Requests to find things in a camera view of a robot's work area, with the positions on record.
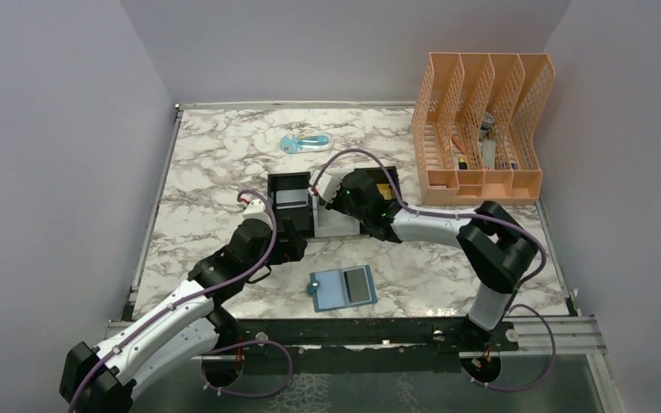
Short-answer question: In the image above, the white credit card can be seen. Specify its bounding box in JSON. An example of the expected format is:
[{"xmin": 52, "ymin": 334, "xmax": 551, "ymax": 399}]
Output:
[{"xmin": 275, "ymin": 189, "xmax": 308, "ymax": 209}]

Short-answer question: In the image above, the blue leather card holder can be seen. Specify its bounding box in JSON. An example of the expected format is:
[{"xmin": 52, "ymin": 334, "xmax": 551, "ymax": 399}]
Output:
[{"xmin": 306, "ymin": 265, "xmax": 378, "ymax": 312}]

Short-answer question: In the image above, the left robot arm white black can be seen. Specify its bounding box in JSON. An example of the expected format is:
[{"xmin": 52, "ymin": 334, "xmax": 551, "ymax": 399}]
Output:
[{"xmin": 59, "ymin": 218, "xmax": 307, "ymax": 412}]

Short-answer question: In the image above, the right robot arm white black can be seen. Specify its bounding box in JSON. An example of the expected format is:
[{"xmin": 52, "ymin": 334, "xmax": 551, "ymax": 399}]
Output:
[{"xmin": 309, "ymin": 170, "xmax": 545, "ymax": 350}]

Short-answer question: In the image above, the gold card in right tray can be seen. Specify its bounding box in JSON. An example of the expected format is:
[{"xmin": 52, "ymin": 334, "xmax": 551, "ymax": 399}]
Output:
[{"xmin": 377, "ymin": 183, "xmax": 393, "ymax": 200}]

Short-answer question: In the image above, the black right tray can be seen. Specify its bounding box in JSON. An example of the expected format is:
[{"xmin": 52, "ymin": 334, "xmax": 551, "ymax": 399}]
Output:
[{"xmin": 362, "ymin": 165, "xmax": 400, "ymax": 200}]

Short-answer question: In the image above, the black tray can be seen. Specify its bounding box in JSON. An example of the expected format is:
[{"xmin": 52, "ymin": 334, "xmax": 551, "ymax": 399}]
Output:
[
  {"xmin": 362, "ymin": 165, "xmax": 400, "ymax": 200},
  {"xmin": 267, "ymin": 172, "xmax": 314, "ymax": 239}
]

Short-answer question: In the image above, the white middle tray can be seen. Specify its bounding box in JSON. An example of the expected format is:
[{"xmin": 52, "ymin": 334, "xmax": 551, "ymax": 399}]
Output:
[{"xmin": 311, "ymin": 169, "xmax": 360, "ymax": 238}]

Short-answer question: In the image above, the black left tray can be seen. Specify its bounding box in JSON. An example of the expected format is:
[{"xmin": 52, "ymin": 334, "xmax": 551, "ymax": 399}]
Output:
[{"xmin": 267, "ymin": 172, "xmax": 314, "ymax": 239}]

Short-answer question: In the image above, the blue blister pack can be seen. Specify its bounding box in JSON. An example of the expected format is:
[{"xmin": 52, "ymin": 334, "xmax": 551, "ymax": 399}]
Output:
[{"xmin": 279, "ymin": 133, "xmax": 334, "ymax": 155}]

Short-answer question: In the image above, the orange plastic file organizer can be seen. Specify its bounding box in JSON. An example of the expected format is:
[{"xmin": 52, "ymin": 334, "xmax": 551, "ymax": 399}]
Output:
[{"xmin": 411, "ymin": 52, "xmax": 555, "ymax": 206}]

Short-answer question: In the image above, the grey item in organizer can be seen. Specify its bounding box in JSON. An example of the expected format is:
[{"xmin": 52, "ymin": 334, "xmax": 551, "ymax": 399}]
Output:
[{"xmin": 480, "ymin": 139, "xmax": 497, "ymax": 170}]

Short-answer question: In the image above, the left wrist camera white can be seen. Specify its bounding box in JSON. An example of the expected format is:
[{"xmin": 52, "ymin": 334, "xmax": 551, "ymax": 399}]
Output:
[{"xmin": 242, "ymin": 199, "xmax": 274, "ymax": 228}]

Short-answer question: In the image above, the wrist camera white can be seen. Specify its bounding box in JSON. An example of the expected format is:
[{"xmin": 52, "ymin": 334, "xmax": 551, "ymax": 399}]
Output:
[
  {"xmin": 308, "ymin": 171, "xmax": 342, "ymax": 203},
  {"xmin": 242, "ymin": 199, "xmax": 274, "ymax": 228}
]

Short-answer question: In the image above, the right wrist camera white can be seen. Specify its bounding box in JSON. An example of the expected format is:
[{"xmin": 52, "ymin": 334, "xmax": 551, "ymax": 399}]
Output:
[{"xmin": 308, "ymin": 171, "xmax": 342, "ymax": 203}]

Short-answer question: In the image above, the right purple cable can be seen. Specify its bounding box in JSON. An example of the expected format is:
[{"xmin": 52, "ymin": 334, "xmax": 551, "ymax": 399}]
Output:
[{"xmin": 310, "ymin": 148, "xmax": 558, "ymax": 394}]

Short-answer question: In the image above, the purple cable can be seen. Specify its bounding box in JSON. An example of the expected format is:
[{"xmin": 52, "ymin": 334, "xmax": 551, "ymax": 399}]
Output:
[
  {"xmin": 310, "ymin": 148, "xmax": 558, "ymax": 394},
  {"xmin": 66, "ymin": 188, "xmax": 294, "ymax": 413}
]

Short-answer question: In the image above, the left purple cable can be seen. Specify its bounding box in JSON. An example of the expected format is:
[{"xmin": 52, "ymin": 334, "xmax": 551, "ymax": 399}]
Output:
[{"xmin": 66, "ymin": 188, "xmax": 294, "ymax": 413}]

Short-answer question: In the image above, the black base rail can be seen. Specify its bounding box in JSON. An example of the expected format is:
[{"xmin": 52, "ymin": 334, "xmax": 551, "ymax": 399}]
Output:
[{"xmin": 238, "ymin": 317, "xmax": 519, "ymax": 354}]

